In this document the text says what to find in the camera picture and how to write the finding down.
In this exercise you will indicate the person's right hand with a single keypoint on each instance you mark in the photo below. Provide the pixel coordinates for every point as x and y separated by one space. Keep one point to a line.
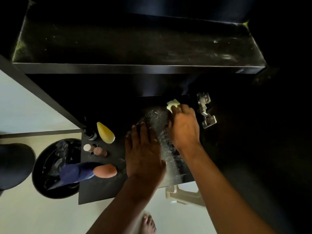
185 129

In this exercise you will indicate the person's left hand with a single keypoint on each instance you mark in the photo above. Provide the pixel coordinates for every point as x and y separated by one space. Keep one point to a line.
143 160

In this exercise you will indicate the yellow wet wipe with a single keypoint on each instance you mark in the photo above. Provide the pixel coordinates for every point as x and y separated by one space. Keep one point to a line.
173 103

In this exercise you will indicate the pink rounded bottle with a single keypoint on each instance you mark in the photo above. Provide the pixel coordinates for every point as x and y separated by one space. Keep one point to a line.
104 171

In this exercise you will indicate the yellow teardrop bottle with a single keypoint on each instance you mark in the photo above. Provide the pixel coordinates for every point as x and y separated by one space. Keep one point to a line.
106 135

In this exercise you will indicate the small orange tube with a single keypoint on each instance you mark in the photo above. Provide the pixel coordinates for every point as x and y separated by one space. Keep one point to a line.
98 151

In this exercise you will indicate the dark dropper bottle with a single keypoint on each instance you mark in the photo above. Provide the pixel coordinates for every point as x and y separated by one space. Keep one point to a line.
92 136

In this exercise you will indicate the small white-capped bottle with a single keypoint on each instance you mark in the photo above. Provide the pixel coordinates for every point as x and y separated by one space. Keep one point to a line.
87 147

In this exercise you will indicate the blue bottle with label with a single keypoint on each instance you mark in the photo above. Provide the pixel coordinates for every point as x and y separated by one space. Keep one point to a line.
73 173

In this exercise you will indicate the black cabinet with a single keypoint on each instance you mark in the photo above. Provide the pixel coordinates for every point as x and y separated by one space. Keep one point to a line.
122 46

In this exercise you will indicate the person's right forearm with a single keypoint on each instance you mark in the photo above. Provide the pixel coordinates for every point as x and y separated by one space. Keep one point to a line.
224 197

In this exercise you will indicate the person's left forearm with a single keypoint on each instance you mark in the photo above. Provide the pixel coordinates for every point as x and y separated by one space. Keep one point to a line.
122 212

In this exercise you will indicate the metal cabinet hinge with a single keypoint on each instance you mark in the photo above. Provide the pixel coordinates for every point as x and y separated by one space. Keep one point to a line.
209 121

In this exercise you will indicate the person's right foot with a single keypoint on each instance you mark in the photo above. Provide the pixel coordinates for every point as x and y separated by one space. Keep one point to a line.
147 226

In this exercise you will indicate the black cabinet door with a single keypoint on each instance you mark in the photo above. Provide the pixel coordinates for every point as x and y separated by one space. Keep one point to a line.
256 155

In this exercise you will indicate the beige plastic stool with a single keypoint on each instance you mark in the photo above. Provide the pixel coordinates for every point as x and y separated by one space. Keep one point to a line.
185 198

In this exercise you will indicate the black plastic bin liner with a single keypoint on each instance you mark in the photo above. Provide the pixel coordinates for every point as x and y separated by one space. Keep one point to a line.
54 163

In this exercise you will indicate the black round trash bin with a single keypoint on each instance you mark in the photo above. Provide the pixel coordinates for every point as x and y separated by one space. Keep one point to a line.
39 187

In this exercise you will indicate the black cylindrical bin with sticker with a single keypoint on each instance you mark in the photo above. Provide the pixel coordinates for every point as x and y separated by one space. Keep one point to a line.
14 165

